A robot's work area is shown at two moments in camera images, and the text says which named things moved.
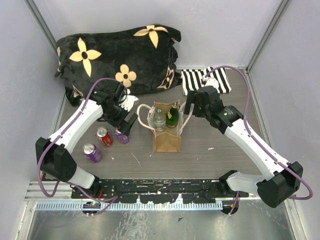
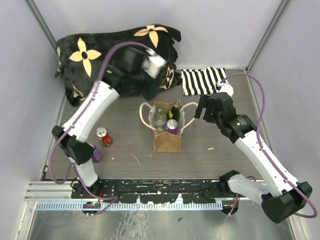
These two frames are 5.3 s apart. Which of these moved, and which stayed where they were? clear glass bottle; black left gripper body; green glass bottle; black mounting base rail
Moved: black left gripper body
Stayed: green glass bottle; clear glass bottle; black mounting base rail
